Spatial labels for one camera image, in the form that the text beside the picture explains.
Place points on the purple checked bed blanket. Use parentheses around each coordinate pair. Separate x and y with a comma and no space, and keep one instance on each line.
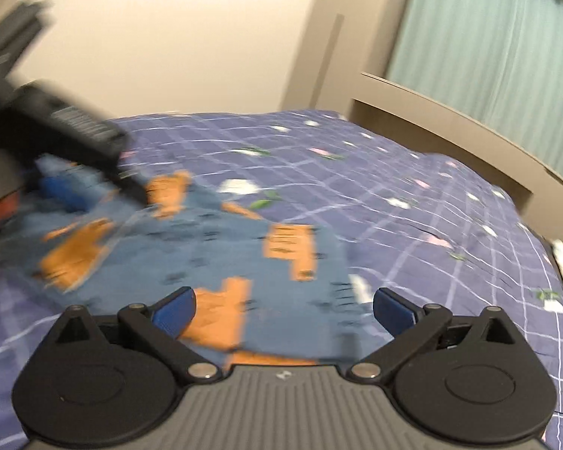
(403,187)

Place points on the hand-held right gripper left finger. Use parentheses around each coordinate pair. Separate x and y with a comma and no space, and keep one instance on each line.
(173,311)

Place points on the teal window curtain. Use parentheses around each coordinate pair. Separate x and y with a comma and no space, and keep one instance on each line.
(488,47)

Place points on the grey tall wardrobe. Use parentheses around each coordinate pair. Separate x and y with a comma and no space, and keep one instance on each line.
(338,42)

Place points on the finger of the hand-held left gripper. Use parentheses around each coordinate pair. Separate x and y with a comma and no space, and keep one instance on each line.
(68,194)
(131,190)

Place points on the blue pants with orange print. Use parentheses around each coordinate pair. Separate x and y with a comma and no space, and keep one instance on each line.
(244,253)

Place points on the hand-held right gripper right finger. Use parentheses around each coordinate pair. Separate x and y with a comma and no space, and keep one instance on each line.
(394,311)

